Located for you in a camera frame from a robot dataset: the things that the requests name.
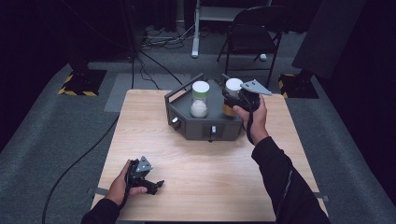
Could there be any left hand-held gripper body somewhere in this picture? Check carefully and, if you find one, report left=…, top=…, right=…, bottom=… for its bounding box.
left=125, top=155, right=154, bottom=189

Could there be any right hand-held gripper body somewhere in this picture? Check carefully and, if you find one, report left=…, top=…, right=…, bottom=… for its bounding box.
left=237, top=78, right=273, bottom=113

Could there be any jar with orange powder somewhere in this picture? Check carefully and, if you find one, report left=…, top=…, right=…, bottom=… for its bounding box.
left=221, top=77, right=245, bottom=118

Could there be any jar with white powder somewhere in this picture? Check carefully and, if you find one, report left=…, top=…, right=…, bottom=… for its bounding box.
left=190, top=80, right=211, bottom=119

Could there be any dark grey corner rack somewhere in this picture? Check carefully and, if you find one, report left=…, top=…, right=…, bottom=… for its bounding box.
left=163, top=73, right=248, bottom=143

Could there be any person's left hand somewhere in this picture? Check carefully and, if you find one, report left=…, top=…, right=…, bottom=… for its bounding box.
left=105, top=159, right=149, bottom=207

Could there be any person's right hand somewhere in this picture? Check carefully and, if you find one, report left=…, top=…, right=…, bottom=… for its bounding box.
left=232, top=95, right=270, bottom=146

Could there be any black yellow striped stand base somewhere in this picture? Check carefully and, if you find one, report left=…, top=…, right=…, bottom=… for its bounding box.
left=277, top=73, right=320, bottom=100
left=57, top=69, right=108, bottom=98

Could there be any black folding chair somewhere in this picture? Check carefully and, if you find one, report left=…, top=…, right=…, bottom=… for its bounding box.
left=216, top=5, right=290, bottom=90

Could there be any grey leaning panel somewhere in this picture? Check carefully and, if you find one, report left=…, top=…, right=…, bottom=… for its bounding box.
left=291, top=0, right=367, bottom=80

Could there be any black stand pole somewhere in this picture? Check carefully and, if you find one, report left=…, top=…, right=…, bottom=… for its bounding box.
left=119, top=0, right=140, bottom=63

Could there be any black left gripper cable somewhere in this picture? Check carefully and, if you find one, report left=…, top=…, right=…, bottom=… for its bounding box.
left=119, top=172, right=131, bottom=211

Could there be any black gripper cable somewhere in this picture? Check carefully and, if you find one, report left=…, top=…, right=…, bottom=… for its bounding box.
left=119, top=172, right=131, bottom=211
left=239, top=92, right=256, bottom=146

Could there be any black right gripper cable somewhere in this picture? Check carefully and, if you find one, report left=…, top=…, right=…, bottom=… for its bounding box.
left=239, top=92, right=256, bottom=146

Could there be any thick black floor cable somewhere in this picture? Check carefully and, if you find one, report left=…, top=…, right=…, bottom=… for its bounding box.
left=41, top=113, right=121, bottom=224

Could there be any white desk frame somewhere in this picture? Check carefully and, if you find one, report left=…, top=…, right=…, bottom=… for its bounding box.
left=191, top=0, right=273, bottom=60

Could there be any thin black floor cable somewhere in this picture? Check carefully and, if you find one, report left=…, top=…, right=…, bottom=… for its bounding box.
left=130, top=49, right=185, bottom=91

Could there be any tangle of floor cables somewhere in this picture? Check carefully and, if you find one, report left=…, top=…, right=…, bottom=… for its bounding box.
left=141, top=23, right=196, bottom=51

